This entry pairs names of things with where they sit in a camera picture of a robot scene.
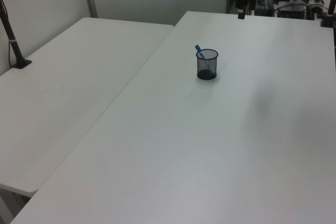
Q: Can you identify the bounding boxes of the black clamped camera pole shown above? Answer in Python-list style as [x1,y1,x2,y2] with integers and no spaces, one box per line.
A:
[319,0,336,28]

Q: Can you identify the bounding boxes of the black mesh pen cup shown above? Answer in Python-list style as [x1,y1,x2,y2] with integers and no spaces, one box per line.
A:
[195,48,219,81]

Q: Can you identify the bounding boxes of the black camera stand with base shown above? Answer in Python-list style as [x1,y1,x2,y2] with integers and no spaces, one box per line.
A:
[0,0,33,70]

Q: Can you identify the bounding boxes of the white folding side table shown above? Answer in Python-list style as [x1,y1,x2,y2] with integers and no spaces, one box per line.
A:
[0,17,175,224]

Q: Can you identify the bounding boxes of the blue and white marker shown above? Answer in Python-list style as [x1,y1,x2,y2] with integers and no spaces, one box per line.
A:
[194,44,207,60]

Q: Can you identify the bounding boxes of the black electronics box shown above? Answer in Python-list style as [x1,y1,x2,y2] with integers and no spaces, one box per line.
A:
[277,1,308,19]

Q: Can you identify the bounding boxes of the dark device with green part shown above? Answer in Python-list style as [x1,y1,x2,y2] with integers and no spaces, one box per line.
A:
[255,0,274,16]

